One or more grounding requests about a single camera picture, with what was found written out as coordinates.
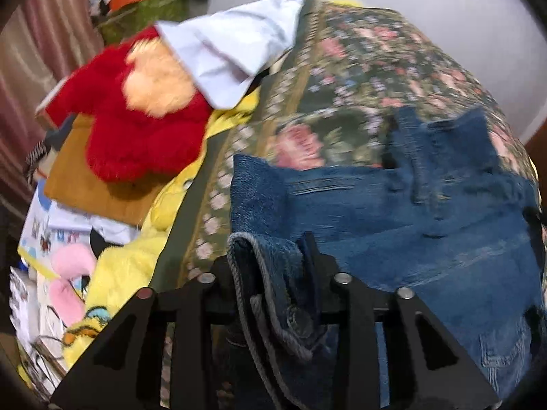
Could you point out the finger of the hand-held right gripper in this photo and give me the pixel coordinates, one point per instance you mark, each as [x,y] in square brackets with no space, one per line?
[537,230]

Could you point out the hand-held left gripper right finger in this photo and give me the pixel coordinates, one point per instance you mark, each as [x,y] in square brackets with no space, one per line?
[327,271]

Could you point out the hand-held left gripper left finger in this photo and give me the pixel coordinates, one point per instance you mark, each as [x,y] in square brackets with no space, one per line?
[218,279]

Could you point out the blue denim jacket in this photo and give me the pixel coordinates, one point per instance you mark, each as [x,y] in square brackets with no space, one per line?
[406,230]

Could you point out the yellow fuzzy blanket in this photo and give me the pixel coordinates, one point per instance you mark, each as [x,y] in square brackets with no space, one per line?
[124,273]

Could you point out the red plush toy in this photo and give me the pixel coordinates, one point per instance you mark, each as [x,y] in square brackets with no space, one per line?
[128,145]

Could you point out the brown wooden board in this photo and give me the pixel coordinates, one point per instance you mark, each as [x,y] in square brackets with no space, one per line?
[85,183]

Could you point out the green floral blanket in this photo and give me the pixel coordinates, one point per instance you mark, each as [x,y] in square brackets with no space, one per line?
[342,94]

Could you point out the stack of books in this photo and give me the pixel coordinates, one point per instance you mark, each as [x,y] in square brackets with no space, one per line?
[42,230]

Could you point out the white cloth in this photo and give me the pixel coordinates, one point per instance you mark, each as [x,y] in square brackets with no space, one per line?
[230,51]

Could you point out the yellow fuzzy object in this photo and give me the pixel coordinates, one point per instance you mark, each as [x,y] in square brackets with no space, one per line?
[345,1]

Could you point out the green patterned box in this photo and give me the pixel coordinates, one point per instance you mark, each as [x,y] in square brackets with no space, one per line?
[145,15]

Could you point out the striped red brown curtain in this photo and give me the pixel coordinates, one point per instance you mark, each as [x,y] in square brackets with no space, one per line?
[34,72]

